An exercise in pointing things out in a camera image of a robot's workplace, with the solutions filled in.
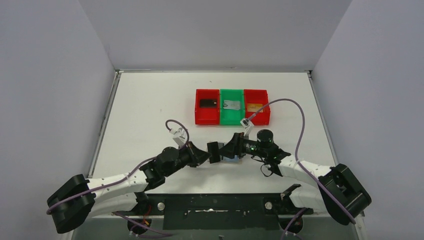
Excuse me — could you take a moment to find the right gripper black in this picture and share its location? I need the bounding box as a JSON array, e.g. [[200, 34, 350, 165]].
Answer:
[[217, 132, 268, 159]]

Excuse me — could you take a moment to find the beige card holder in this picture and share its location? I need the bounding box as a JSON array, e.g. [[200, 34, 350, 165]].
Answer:
[[220, 155, 241, 164]]

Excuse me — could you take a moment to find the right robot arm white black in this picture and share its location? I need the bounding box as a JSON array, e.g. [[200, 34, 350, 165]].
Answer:
[[218, 129, 372, 226]]

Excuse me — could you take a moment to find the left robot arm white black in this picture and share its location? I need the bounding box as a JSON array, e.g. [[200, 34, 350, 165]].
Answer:
[[46, 142, 211, 234]]

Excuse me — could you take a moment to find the gold card in bin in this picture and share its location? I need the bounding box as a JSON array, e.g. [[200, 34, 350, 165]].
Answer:
[[246, 103, 263, 113]]

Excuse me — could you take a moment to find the silver card in bin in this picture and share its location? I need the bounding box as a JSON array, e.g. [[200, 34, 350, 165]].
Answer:
[[222, 100, 241, 111]]

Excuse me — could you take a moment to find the black card in bin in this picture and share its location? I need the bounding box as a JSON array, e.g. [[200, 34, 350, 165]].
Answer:
[[199, 98, 218, 109]]

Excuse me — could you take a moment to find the green bin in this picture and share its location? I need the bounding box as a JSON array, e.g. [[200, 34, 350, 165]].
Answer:
[[220, 89, 245, 126]]

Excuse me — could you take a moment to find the right red bin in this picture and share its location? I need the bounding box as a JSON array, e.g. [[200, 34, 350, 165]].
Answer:
[[243, 89, 271, 126]]

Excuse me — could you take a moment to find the red bin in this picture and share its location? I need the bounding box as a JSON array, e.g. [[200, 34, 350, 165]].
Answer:
[[243, 89, 271, 126], [194, 89, 221, 126]]

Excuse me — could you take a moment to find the left red bin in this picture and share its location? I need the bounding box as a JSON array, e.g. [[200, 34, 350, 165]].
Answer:
[[194, 89, 221, 126]]

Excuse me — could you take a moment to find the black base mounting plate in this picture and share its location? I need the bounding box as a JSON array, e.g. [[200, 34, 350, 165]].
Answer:
[[124, 193, 300, 230]]

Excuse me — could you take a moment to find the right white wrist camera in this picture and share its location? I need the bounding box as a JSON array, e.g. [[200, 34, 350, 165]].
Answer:
[[240, 118, 255, 130]]

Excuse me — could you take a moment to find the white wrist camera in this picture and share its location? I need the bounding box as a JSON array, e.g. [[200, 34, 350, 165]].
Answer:
[[240, 118, 255, 130], [169, 127, 188, 147]]

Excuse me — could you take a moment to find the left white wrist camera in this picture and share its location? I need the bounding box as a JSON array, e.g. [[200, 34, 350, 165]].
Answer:
[[169, 127, 188, 147]]

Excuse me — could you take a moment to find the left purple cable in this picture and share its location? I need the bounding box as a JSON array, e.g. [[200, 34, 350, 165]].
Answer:
[[45, 119, 190, 239]]

